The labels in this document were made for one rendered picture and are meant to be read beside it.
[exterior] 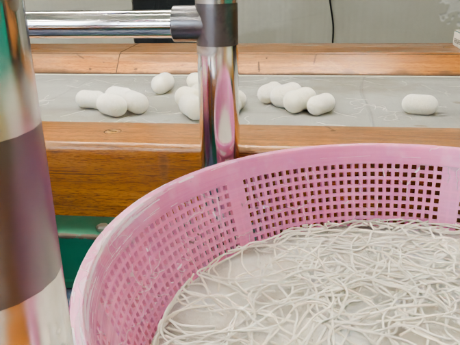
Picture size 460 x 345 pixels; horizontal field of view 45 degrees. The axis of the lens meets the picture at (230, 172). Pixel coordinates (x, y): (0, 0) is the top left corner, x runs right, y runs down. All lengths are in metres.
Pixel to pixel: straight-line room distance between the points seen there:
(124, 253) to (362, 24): 2.38
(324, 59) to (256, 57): 0.08
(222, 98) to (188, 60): 0.41
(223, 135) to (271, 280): 0.09
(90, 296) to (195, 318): 0.07
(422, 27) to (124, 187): 2.29
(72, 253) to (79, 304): 0.18
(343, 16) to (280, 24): 0.28
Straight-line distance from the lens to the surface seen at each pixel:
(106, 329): 0.20
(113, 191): 0.37
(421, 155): 0.33
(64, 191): 0.38
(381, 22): 2.57
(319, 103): 0.50
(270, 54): 0.71
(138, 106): 0.51
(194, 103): 0.48
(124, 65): 0.73
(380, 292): 0.25
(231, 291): 0.26
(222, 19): 0.30
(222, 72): 0.30
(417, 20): 2.58
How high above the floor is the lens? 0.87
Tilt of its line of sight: 21 degrees down
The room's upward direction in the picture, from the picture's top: 1 degrees counter-clockwise
